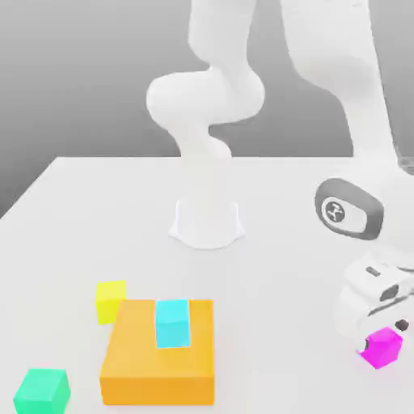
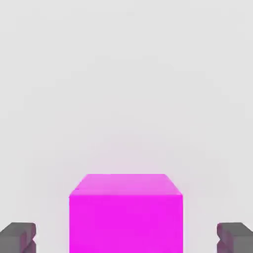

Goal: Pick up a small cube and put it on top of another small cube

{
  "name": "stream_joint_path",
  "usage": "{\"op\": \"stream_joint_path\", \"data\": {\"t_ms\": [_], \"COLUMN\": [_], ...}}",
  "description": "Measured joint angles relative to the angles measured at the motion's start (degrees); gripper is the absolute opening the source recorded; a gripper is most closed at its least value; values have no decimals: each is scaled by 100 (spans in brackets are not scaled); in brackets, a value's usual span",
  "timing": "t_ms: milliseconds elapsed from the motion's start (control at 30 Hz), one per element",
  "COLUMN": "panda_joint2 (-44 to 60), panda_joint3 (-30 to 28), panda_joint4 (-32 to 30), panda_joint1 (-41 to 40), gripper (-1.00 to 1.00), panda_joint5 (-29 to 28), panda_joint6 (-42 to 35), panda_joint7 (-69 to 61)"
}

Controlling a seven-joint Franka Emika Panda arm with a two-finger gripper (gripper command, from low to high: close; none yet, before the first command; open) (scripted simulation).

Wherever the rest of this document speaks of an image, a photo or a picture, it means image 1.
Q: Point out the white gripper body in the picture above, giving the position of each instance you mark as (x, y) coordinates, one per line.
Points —
(354, 315)

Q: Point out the small magenta cube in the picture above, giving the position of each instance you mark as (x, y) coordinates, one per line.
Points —
(383, 349)

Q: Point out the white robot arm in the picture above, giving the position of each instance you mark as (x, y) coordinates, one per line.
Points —
(207, 97)

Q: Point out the small cyan cube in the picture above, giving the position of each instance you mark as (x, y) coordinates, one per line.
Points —
(172, 326)

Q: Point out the small yellow cube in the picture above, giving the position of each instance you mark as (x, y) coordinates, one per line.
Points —
(108, 300)

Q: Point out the small green cube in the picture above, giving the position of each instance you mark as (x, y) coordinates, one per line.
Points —
(40, 393)

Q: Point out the large orange box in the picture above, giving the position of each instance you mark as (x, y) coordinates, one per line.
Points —
(155, 378)

